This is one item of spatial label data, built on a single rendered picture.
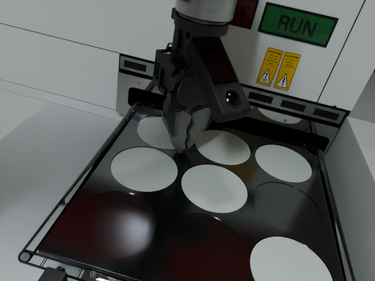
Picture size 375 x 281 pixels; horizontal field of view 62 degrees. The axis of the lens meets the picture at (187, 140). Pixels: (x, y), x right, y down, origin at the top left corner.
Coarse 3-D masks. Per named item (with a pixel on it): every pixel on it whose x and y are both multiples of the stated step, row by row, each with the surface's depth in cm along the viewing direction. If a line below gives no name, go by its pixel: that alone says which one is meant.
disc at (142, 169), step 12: (120, 156) 48; (132, 156) 49; (144, 156) 49; (156, 156) 50; (168, 156) 50; (120, 168) 46; (132, 168) 47; (144, 168) 47; (156, 168) 48; (168, 168) 48; (120, 180) 44; (132, 180) 45; (144, 180) 45; (156, 180) 46; (168, 180) 46
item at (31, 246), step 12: (132, 108) 60; (120, 132) 54; (108, 144) 50; (96, 156) 47; (84, 168) 45; (84, 180) 43; (72, 192) 41; (60, 204) 39; (48, 216) 37; (60, 216) 38; (48, 228) 36; (36, 240) 34; (24, 252) 33
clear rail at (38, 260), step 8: (24, 256) 33; (32, 256) 33; (40, 256) 33; (48, 256) 33; (32, 264) 33; (40, 264) 32; (48, 264) 32; (56, 264) 32; (64, 264) 33; (72, 264) 33; (72, 272) 32; (80, 272) 32; (88, 272) 32; (96, 272) 33; (80, 280) 32; (88, 280) 32; (96, 280) 32; (104, 280) 32; (112, 280) 32; (120, 280) 32; (128, 280) 33
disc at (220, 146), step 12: (204, 132) 58; (216, 132) 59; (228, 132) 59; (204, 144) 55; (216, 144) 55; (228, 144) 56; (240, 144) 57; (204, 156) 52; (216, 156) 53; (228, 156) 53; (240, 156) 54
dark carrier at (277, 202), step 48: (144, 144) 52; (288, 144) 59; (96, 192) 42; (144, 192) 43; (288, 192) 48; (48, 240) 35; (96, 240) 36; (144, 240) 37; (192, 240) 38; (240, 240) 40
